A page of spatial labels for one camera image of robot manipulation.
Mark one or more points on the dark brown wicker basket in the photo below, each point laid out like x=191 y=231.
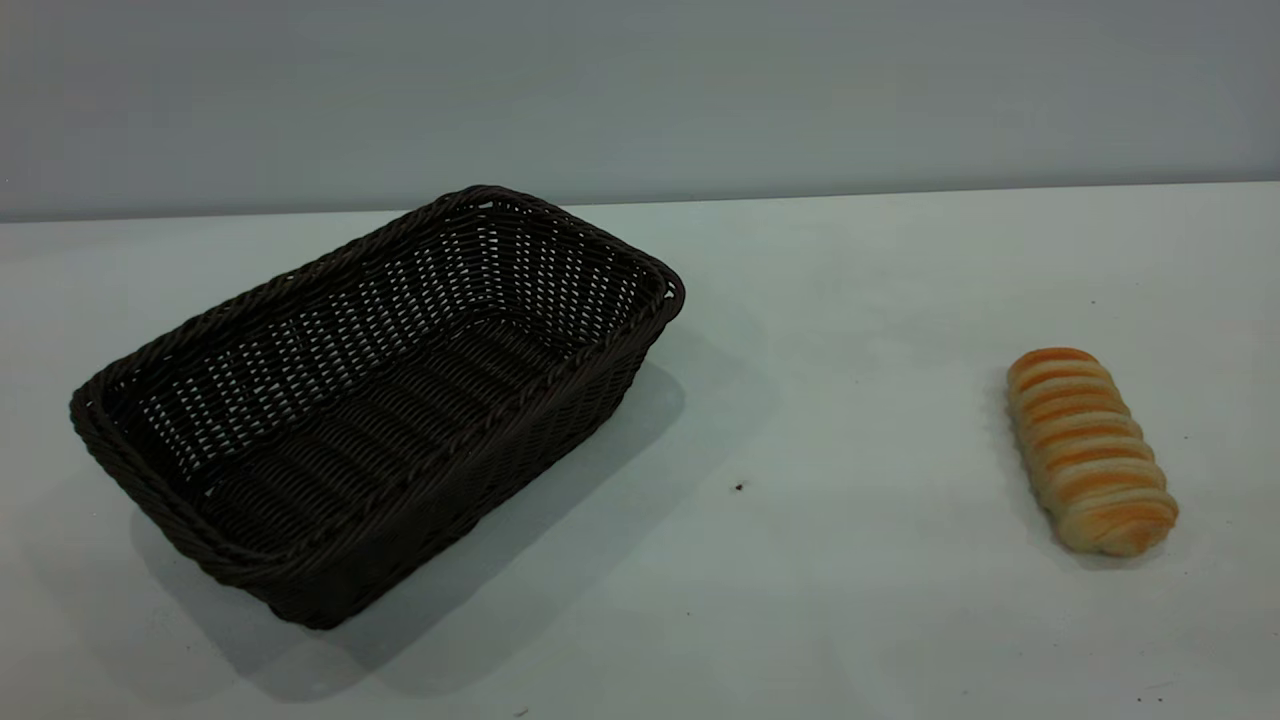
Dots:
x=400 y=400

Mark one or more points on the striped golden bread roll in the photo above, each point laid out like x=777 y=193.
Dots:
x=1090 y=450

